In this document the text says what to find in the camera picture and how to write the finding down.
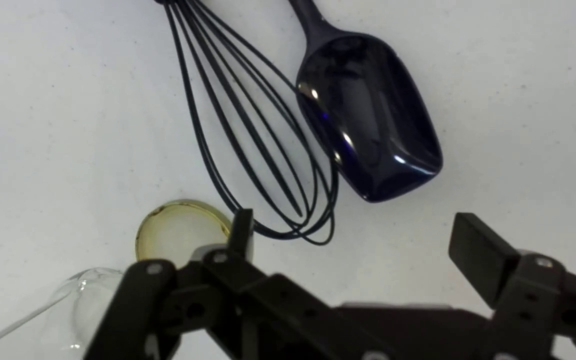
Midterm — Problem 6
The clear glass cup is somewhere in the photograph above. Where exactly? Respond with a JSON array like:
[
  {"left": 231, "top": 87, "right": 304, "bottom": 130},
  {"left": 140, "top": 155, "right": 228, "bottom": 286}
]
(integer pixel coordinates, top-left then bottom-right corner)
[{"left": 0, "top": 265, "right": 130, "bottom": 360}]

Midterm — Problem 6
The round yellowish lid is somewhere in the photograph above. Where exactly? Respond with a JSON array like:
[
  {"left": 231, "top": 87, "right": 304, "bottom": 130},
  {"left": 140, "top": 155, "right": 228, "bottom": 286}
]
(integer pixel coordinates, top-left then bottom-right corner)
[{"left": 134, "top": 197, "right": 257, "bottom": 265}]

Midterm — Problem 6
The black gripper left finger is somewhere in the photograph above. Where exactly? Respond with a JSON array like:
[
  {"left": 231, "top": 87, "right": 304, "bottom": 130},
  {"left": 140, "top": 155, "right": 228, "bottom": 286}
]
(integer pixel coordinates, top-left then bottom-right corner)
[{"left": 85, "top": 207, "right": 397, "bottom": 360}]

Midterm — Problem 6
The black wire whisk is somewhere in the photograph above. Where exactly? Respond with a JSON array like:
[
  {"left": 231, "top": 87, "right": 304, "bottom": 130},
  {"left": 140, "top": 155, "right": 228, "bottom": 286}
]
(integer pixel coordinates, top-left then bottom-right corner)
[{"left": 154, "top": 0, "right": 340, "bottom": 246}]

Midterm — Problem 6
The dark blue plastic spoon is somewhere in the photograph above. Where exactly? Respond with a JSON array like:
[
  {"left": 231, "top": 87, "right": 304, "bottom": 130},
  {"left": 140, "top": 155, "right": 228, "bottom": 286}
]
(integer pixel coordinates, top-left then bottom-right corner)
[{"left": 287, "top": 0, "right": 444, "bottom": 203}]

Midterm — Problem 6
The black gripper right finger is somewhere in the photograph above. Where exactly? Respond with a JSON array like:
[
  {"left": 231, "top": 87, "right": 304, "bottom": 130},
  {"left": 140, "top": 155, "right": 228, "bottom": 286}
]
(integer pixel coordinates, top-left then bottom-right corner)
[{"left": 448, "top": 212, "right": 576, "bottom": 360}]

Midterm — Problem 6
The white plastic board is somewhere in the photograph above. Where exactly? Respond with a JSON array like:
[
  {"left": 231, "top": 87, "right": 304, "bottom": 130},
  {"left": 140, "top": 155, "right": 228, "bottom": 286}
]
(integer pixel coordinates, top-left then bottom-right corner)
[{"left": 0, "top": 0, "right": 576, "bottom": 360}]

